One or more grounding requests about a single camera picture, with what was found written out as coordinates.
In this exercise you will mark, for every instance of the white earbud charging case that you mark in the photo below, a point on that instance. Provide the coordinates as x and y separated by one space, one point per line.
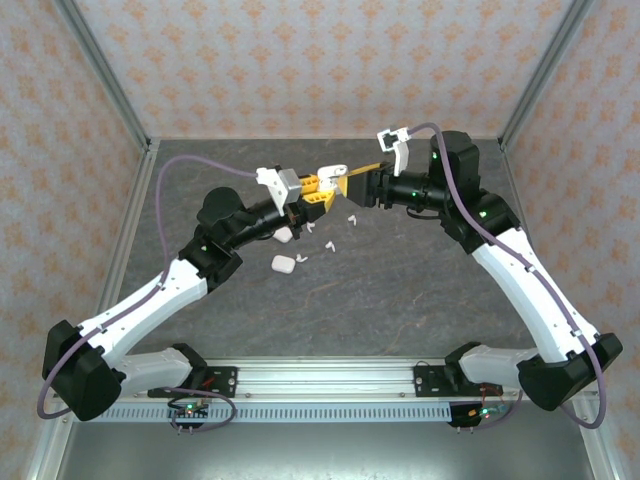
332 175
284 235
283 263

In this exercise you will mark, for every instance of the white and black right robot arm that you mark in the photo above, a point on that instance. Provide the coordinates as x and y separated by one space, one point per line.
530 290

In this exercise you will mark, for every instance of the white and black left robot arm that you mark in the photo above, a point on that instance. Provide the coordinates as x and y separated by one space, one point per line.
150 305

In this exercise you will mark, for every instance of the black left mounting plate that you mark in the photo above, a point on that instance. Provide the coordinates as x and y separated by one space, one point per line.
222 375

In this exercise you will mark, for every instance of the black mounting plate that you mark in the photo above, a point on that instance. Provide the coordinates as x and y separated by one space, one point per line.
222 375
425 380

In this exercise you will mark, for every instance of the left circuit board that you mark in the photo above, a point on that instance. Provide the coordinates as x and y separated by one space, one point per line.
189 411

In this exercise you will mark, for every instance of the circuit board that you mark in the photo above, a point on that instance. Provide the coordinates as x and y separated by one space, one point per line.
480 414
189 411

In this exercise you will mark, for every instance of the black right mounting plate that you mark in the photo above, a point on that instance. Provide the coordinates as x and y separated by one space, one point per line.
425 380

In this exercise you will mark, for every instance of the right circuit board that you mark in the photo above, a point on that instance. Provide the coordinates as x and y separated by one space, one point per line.
480 414

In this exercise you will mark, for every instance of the grey metal front plate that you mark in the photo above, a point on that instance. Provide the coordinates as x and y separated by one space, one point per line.
325 455

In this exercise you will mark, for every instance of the aluminium side rail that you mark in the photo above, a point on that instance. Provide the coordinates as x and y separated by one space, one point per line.
539 250
131 210

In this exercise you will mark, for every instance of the aluminium frame post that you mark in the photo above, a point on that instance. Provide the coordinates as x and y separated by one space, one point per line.
106 70
546 70

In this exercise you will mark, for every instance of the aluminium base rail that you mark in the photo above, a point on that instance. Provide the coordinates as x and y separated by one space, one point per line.
325 380

